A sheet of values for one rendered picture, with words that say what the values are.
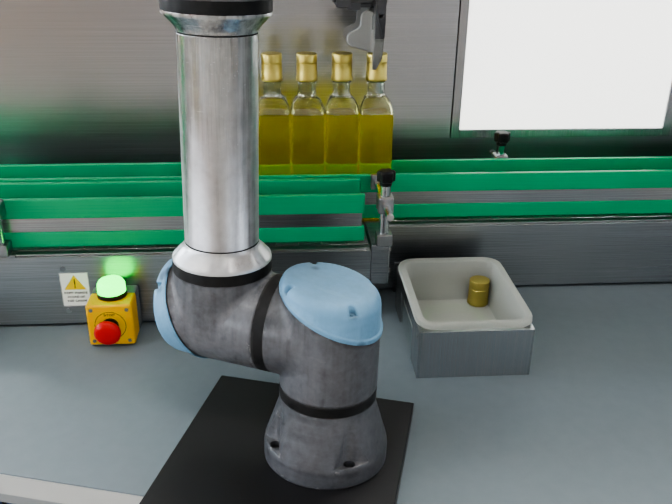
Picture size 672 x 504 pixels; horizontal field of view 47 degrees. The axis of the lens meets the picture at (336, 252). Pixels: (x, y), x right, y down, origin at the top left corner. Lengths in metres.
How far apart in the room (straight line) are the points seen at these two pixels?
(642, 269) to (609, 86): 0.35
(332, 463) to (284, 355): 0.14
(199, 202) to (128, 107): 0.66
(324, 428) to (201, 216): 0.28
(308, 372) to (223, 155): 0.25
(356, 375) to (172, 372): 0.39
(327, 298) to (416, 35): 0.71
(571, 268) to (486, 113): 0.33
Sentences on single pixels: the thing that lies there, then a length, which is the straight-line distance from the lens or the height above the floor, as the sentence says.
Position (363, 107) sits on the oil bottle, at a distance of 1.30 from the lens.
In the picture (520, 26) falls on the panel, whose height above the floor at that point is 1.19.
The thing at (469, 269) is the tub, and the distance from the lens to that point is 1.32.
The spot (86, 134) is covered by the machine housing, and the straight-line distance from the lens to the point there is 1.52.
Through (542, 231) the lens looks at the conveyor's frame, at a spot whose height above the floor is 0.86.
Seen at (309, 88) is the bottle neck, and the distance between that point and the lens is 1.29.
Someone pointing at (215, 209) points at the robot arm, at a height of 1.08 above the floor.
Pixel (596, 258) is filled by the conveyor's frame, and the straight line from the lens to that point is 1.46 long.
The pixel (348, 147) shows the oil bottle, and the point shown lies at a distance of 1.31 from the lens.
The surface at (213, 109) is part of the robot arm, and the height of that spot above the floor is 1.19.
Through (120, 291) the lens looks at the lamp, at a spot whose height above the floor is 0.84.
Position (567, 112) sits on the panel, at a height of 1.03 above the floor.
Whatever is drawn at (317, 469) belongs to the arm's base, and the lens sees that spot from 0.91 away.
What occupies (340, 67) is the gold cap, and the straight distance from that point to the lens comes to 1.29.
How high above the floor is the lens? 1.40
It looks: 25 degrees down
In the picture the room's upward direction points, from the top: 1 degrees clockwise
